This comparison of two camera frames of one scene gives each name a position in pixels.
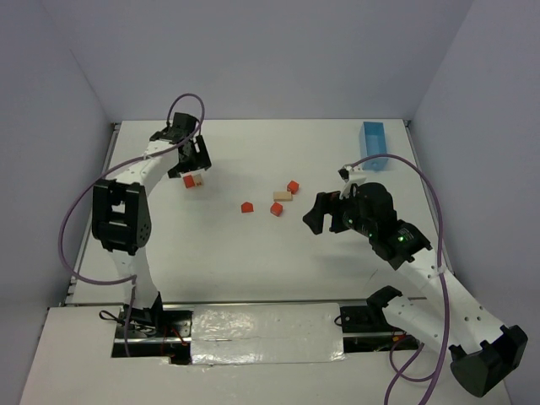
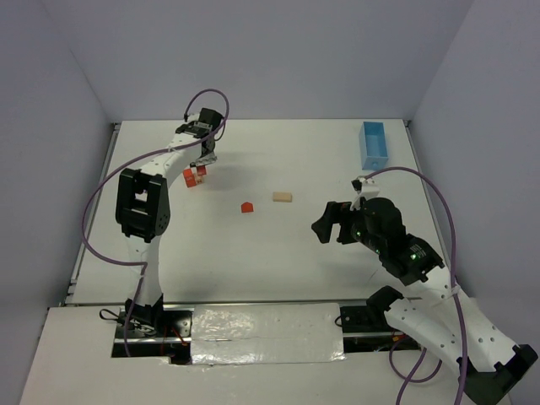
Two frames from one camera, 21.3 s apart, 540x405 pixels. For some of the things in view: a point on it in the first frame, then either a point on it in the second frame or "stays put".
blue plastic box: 372,142 stays put
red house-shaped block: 246,207 stays put
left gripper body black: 191,156 to 207,157
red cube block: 189,180 stays put
